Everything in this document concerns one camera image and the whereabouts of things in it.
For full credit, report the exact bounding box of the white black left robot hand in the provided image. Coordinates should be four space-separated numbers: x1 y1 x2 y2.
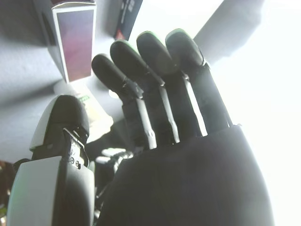
7 28 276 226

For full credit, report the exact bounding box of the white paper cup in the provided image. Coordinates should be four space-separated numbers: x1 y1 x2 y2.
53 82 114 142

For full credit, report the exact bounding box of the maroon-topped small box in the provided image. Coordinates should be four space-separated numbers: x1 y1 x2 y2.
32 0 97 84

